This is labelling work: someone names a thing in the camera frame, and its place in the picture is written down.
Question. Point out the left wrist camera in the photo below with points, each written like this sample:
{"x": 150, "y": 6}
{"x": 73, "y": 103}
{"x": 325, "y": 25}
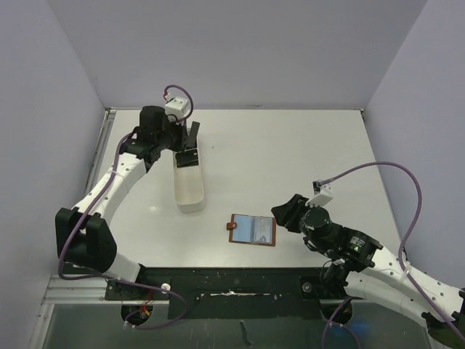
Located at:
{"x": 177, "y": 106}

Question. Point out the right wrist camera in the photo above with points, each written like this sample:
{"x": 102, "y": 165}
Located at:
{"x": 323, "y": 194}

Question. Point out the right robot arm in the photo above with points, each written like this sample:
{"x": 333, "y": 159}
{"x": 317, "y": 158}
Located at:
{"x": 366, "y": 269}

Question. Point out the silver VIP card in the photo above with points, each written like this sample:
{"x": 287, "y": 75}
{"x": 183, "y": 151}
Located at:
{"x": 263, "y": 230}

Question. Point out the brown leather card holder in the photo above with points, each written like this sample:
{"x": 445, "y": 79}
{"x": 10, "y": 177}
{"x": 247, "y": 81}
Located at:
{"x": 241, "y": 230}

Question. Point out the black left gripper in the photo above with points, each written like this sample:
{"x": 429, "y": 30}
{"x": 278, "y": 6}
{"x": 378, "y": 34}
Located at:
{"x": 184, "y": 139}

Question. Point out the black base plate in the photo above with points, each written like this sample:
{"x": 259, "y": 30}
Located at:
{"x": 243, "y": 293}

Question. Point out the aluminium rail frame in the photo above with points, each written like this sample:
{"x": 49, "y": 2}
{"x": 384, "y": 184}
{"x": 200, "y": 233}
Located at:
{"x": 83, "y": 292}

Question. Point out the black card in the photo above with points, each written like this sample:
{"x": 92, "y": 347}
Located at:
{"x": 188, "y": 158}

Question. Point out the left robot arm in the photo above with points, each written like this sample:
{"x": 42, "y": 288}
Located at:
{"x": 83, "y": 233}

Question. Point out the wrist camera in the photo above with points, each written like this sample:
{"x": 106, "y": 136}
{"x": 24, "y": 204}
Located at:
{"x": 177, "y": 106}
{"x": 323, "y": 194}

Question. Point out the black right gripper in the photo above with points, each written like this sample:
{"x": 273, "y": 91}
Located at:
{"x": 295, "y": 217}

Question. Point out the white oblong tray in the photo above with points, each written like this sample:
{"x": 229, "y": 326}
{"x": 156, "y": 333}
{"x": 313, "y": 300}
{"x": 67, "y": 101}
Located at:
{"x": 189, "y": 192}

